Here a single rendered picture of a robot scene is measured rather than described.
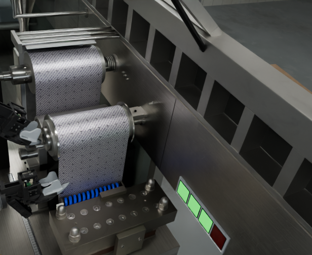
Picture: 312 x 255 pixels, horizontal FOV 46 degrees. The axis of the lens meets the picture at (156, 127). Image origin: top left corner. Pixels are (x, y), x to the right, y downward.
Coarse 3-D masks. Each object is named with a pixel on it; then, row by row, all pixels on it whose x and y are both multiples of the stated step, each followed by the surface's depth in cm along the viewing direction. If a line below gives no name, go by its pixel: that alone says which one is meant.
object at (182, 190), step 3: (180, 183) 115; (180, 186) 116; (183, 186) 114; (180, 189) 116; (183, 189) 114; (186, 189) 113; (180, 192) 116; (183, 192) 115; (186, 192) 113; (180, 195) 117; (183, 195) 115; (186, 195) 114; (183, 198) 116; (186, 198) 114
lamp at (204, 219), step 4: (204, 212) 107; (200, 216) 109; (204, 216) 107; (200, 220) 110; (204, 220) 108; (208, 220) 106; (204, 224) 108; (208, 224) 106; (208, 228) 107; (208, 232) 107
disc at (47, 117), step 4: (48, 116) 112; (52, 120) 110; (52, 124) 110; (56, 132) 109; (56, 136) 108; (56, 140) 109; (56, 144) 110; (52, 156) 118; (56, 156) 113; (56, 160) 114
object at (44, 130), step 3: (45, 126) 114; (42, 129) 114; (45, 129) 112; (42, 132) 114; (45, 132) 111; (48, 132) 112; (42, 135) 115; (45, 135) 112; (48, 135) 111; (42, 138) 116; (45, 138) 112; (48, 138) 111; (42, 141) 117; (45, 141) 113; (48, 141) 111; (51, 141) 111; (45, 144) 114; (48, 144) 111; (51, 144) 112; (45, 147) 115; (48, 147) 112; (51, 147) 112; (48, 150) 113
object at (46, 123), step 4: (128, 116) 122; (44, 120) 114; (48, 120) 113; (128, 120) 122; (44, 124) 115; (48, 124) 111; (48, 128) 111; (52, 128) 110; (52, 132) 110; (52, 136) 109; (52, 140) 110; (52, 144) 111; (52, 148) 112; (56, 148) 111; (52, 152) 113; (56, 152) 112
